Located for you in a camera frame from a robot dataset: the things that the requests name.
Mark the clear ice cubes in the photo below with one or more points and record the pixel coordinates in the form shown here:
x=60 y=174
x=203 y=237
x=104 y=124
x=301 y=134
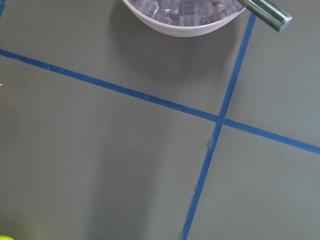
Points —
x=187 y=13

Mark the pink bowl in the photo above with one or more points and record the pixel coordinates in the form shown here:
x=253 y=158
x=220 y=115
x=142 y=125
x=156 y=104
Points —
x=180 y=31

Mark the yellow lemon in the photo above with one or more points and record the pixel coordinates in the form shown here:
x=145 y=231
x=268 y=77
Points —
x=4 y=237

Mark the metal ice scoop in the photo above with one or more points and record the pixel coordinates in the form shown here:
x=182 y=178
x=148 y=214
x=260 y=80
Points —
x=269 y=13

